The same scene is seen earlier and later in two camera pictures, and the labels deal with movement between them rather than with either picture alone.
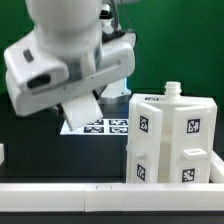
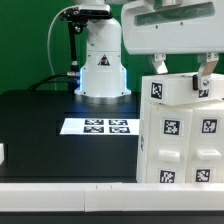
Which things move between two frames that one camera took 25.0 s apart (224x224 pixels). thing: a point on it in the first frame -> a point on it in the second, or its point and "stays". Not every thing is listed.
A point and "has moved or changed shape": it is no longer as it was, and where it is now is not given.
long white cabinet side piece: [82, 110] -> [175, 89]
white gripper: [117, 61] -> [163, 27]
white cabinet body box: [171, 138] has moved or changed shape
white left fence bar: [2, 153] stays
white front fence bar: [111, 197] stays
